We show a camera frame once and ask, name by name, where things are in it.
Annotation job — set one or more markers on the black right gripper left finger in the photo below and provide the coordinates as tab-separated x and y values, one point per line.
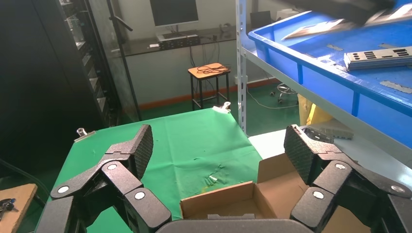
122	180

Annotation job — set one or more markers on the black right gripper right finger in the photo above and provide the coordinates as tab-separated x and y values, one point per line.
338	180

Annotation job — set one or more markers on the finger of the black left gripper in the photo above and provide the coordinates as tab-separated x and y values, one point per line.
338	8
379	8

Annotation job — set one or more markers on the single metal shield plate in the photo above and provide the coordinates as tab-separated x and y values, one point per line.
315	28

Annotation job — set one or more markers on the open brown cardboard box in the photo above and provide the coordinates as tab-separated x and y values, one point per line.
276	193

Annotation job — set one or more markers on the blue plastic tray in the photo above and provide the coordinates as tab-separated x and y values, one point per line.
322	77

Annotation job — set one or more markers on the small black box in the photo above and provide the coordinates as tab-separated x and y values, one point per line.
260	19

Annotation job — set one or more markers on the white sheet under box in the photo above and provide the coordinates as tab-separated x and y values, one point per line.
267	144

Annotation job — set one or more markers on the grey tape strip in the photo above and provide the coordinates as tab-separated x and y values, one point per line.
334	47
387	45
396	86

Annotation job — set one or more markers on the square grey metal plate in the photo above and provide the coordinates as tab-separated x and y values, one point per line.
317	135

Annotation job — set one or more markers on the stack of metal shield plates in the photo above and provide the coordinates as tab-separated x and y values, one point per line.
376	59

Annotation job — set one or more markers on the white desk device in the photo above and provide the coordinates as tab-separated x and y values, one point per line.
286	13

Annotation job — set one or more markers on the silver binder clip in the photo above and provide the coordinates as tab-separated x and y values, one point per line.
223	108
83	134

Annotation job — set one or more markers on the green table cloth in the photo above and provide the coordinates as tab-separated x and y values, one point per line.
180	144

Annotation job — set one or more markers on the yellow plastic bag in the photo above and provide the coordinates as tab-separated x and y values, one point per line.
314	114

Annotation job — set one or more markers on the black metal stand pole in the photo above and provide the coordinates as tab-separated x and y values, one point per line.
128	83

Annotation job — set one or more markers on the round metal chair base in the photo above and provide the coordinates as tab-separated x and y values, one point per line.
284	91

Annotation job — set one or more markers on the light wooden board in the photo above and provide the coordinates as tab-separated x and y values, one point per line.
22	205

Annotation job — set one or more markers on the bunch of keys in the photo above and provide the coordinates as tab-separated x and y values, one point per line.
6	205

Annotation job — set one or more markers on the black server rack cabinet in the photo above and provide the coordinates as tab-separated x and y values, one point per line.
38	80

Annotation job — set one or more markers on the dark glass desk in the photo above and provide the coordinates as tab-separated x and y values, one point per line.
141	46

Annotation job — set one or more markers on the wooden stool black legs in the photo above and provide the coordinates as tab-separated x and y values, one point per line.
212	77

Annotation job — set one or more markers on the black rack device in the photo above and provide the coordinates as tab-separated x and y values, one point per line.
178	41

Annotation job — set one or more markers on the black computer monitor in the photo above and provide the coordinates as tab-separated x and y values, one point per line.
173	11

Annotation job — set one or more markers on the perforated white shelf post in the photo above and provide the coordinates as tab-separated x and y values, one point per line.
241	64

